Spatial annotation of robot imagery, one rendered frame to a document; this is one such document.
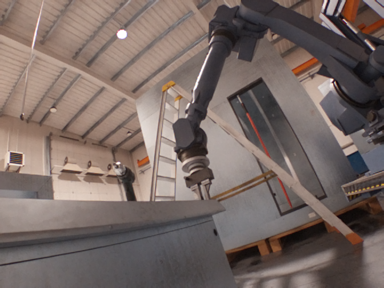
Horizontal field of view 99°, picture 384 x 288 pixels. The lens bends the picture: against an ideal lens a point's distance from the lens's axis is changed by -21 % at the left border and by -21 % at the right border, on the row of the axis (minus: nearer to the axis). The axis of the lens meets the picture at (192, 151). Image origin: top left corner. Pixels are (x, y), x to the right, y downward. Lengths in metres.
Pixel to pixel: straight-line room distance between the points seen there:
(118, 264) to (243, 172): 2.37
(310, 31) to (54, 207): 1.48
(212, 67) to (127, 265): 1.14
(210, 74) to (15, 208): 1.14
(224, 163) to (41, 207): 2.57
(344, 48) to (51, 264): 1.55
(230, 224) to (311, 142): 1.43
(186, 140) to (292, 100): 2.03
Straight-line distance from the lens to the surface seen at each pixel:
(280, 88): 2.87
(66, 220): 0.33
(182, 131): 1.00
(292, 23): 1.49
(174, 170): 2.64
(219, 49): 1.42
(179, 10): 9.04
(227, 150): 2.78
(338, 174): 2.59
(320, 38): 1.46
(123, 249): 0.44
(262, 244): 2.59
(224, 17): 1.63
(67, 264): 0.37
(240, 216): 2.69
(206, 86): 1.19
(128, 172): 0.83
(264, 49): 3.25
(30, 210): 0.32
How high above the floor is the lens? 0.55
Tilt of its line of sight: 21 degrees up
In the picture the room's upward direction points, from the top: 20 degrees counter-clockwise
